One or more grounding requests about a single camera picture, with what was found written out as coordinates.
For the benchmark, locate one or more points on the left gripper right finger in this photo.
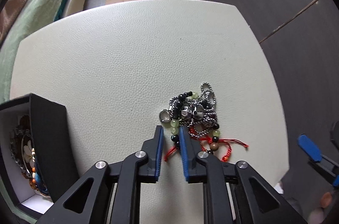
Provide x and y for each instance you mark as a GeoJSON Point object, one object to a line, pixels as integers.
{"type": "Point", "coordinates": [189, 148]}

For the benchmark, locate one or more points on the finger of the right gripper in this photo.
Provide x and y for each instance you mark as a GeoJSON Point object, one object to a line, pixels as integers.
{"type": "Point", "coordinates": [309, 148]}

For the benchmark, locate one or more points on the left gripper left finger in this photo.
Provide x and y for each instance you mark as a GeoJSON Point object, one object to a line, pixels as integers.
{"type": "Point", "coordinates": [150, 171]}

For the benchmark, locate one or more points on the black jewelry box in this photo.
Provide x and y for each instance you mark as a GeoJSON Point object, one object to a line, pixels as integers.
{"type": "Point", "coordinates": [50, 135]}

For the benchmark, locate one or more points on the jewelry pile in box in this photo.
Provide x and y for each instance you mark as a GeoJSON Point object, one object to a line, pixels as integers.
{"type": "Point", "coordinates": [23, 153]}

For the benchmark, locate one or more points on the person right hand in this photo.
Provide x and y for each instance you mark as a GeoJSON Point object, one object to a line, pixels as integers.
{"type": "Point", "coordinates": [318, 215]}

